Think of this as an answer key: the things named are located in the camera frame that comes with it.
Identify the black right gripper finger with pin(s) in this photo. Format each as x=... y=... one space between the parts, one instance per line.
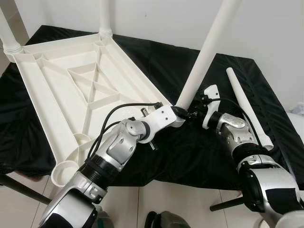
x=180 y=112

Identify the white plastic children table top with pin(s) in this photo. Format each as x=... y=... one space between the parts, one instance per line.
x=47 y=99

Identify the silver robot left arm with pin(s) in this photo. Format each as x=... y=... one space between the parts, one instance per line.
x=116 y=142

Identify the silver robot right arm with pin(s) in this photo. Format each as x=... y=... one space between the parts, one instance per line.
x=266 y=185

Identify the black table cloth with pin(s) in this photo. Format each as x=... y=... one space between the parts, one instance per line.
x=204 y=152

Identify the grey robot right leg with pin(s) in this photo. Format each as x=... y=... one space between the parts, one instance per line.
x=170 y=221

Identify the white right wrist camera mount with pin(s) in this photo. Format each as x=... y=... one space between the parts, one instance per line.
x=211 y=95

